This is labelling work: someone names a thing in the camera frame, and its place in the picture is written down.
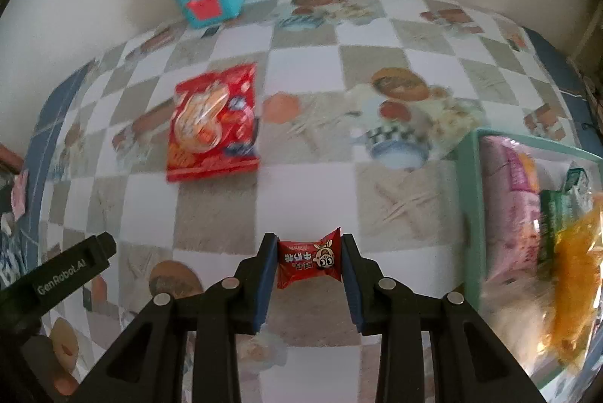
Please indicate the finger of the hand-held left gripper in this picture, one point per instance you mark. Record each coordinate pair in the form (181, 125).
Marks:
(104, 248)

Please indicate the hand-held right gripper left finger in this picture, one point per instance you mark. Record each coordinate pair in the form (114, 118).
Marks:
(266, 285)

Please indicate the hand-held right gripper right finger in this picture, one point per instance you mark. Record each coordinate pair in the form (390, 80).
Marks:
(352, 285)

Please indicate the small red candy packet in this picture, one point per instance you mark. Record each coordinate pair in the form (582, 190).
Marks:
(306, 261)

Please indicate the teal rimmed white tray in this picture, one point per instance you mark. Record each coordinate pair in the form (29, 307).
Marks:
(471, 195)

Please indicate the yellow snack packet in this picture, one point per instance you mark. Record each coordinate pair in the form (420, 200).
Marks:
(574, 280)

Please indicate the green and white cracker packet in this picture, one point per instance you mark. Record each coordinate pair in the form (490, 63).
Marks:
(577, 181)

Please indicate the person's left hand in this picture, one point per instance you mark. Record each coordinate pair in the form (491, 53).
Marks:
(63, 346)

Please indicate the pink paper note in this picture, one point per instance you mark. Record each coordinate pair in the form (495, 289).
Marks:
(21, 191)

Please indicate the red snack packet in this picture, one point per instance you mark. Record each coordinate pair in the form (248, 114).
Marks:
(212, 125)

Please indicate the pink snack packet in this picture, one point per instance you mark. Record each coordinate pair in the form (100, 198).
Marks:
(509, 219)

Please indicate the checkered printed tablecloth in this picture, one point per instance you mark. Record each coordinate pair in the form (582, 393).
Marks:
(311, 78)

